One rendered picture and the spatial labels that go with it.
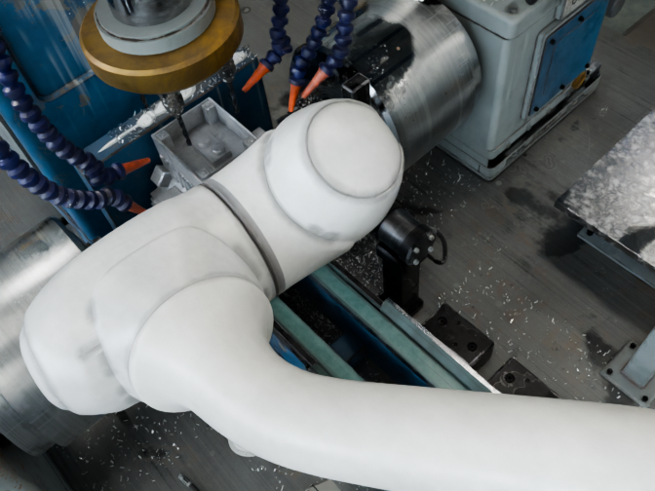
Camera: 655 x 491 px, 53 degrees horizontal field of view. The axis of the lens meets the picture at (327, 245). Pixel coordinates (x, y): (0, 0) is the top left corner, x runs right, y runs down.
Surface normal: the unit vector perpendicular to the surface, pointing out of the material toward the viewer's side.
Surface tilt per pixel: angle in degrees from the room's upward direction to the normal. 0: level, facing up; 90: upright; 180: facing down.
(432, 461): 37
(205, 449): 0
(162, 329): 41
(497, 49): 90
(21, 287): 6
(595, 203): 0
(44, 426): 77
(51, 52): 90
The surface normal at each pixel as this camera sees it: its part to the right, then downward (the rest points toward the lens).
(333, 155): 0.17, -0.18
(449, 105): 0.64, 0.44
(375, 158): 0.47, -0.13
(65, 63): 0.68, 0.58
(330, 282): -0.09, -0.54
